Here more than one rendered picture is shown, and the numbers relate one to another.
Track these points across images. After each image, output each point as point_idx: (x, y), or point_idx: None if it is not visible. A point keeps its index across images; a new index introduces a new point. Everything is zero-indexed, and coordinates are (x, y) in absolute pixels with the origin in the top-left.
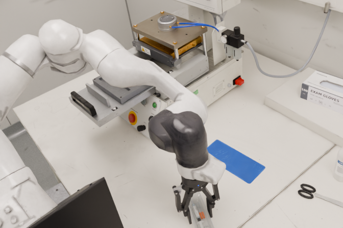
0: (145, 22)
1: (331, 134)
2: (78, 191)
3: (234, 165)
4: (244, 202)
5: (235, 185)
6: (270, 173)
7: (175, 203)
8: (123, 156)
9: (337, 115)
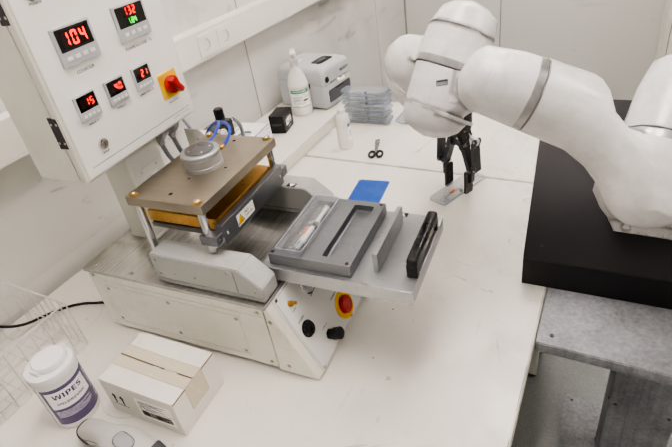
0: (182, 196)
1: (299, 150)
2: (547, 222)
3: (370, 197)
4: (414, 177)
5: (397, 188)
6: (366, 175)
7: (476, 166)
8: (424, 292)
9: None
